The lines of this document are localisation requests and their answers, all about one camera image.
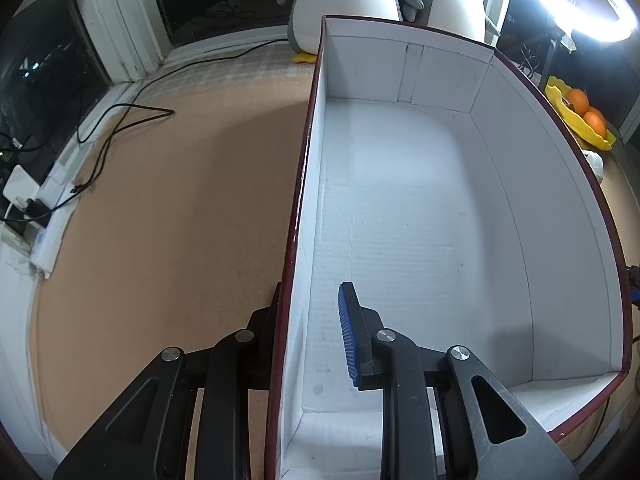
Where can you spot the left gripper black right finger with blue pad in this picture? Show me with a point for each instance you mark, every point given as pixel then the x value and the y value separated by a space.
pixel 442 406

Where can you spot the yellow fruit bowl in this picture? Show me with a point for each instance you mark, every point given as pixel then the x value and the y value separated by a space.
pixel 556 91

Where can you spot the black plug adapter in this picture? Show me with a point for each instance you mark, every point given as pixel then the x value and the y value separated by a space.
pixel 36 210

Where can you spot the small white round object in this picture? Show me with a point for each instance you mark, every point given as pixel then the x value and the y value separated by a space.
pixel 596 164

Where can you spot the orange fruit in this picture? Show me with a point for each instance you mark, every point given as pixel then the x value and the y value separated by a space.
pixel 595 120
pixel 578 101

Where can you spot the white charger adapter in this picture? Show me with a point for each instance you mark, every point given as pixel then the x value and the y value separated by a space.
pixel 20 188

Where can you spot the orange fruit lower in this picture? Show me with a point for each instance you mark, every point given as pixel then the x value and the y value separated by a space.
pixel 595 120

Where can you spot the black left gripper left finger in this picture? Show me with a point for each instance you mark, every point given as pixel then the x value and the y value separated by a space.
pixel 145 432

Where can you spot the white power strip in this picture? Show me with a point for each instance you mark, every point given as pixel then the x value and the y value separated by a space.
pixel 55 193

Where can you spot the red box white interior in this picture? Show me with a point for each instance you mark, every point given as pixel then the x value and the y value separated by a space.
pixel 438 179

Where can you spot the orange fruit upper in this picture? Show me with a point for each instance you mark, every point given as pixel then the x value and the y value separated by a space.
pixel 578 101

